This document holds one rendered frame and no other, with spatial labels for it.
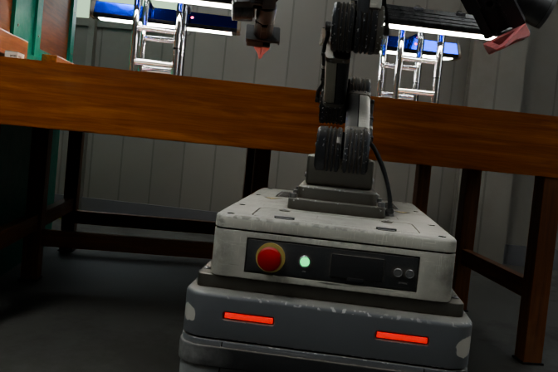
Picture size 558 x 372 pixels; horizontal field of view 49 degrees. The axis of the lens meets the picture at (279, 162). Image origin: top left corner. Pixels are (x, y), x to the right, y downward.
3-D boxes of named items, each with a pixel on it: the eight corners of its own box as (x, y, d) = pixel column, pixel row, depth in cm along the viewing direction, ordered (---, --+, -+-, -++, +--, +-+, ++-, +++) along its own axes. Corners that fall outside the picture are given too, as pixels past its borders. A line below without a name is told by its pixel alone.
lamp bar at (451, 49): (461, 59, 269) (463, 42, 268) (321, 42, 262) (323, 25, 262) (454, 61, 277) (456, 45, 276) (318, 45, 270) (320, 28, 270)
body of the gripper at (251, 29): (246, 28, 186) (247, 9, 180) (279, 31, 187) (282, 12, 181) (245, 43, 182) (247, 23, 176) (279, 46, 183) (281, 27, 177)
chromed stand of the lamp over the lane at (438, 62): (454, 139, 215) (468, 10, 213) (398, 133, 213) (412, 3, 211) (434, 138, 234) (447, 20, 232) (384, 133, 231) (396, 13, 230)
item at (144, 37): (181, 114, 244) (191, 1, 242) (129, 108, 242) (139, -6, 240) (183, 115, 263) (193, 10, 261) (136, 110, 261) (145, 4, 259)
